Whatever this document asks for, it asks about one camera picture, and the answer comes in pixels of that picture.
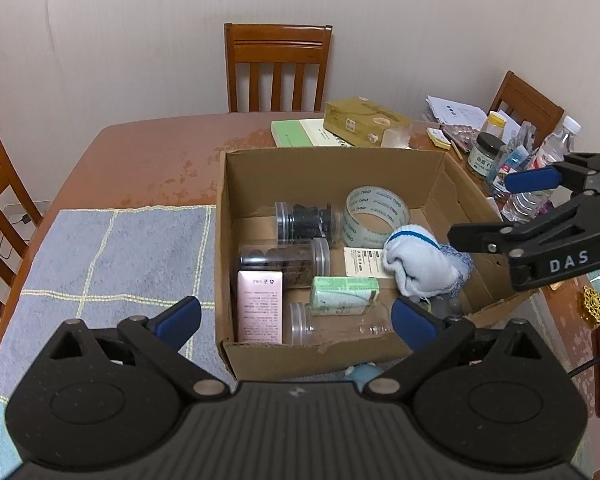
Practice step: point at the pink rectangular box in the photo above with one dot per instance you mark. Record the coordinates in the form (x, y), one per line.
(260, 310)

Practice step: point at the clear jar of brown cookies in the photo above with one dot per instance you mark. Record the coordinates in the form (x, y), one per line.
(285, 260)

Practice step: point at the white papers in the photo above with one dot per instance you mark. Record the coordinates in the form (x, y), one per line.
(455, 110)

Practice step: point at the blue checkered mat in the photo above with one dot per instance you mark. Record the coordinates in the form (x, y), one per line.
(105, 260)

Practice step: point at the pill blister pack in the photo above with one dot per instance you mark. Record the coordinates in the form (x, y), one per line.
(462, 133)

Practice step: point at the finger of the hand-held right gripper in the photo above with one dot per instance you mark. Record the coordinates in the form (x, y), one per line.
(480, 237)
(530, 180)

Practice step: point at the light blue round toy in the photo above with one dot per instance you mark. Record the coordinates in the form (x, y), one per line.
(365, 375)

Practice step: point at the brown cardboard box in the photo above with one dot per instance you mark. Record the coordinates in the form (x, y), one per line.
(260, 180)

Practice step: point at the gold ornament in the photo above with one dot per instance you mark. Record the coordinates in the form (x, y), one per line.
(594, 305)

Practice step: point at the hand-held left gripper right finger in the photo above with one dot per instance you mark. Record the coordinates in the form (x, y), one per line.
(415, 322)

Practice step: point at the green tissue pack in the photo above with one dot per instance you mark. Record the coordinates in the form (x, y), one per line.
(345, 295)

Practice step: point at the small jar with yellow lid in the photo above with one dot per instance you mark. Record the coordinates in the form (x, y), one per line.
(496, 127)

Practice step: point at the holder with pens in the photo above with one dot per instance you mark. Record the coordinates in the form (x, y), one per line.
(515, 157)

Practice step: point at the blue knit sock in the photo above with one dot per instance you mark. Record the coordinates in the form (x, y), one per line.
(460, 262)

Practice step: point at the white sock with blue stripes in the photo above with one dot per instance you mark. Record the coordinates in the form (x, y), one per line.
(420, 265)

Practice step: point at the pencil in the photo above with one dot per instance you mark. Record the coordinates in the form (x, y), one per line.
(455, 146)

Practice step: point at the green book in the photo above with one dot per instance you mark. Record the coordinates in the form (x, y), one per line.
(292, 132)

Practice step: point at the clear tape roll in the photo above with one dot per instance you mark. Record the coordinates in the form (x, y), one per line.
(365, 232)

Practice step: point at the clear water bottle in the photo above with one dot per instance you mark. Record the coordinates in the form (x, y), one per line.
(560, 137)
(525, 205)

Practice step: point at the clear plastic piece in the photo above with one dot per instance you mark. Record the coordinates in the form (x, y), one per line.
(396, 137)

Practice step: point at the clear jar of black clips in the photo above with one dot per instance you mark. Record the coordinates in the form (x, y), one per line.
(305, 222)

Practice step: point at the white power strip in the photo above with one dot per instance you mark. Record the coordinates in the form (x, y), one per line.
(30, 208)

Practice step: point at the labelled jar with dark lid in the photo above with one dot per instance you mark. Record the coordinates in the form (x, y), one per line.
(482, 160)

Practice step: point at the yellow sticky notes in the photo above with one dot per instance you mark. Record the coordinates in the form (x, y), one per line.
(437, 139)

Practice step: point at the gold cardboard box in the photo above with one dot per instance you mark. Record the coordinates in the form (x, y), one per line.
(365, 117)

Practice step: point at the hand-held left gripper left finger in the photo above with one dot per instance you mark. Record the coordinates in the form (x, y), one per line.
(180, 320)

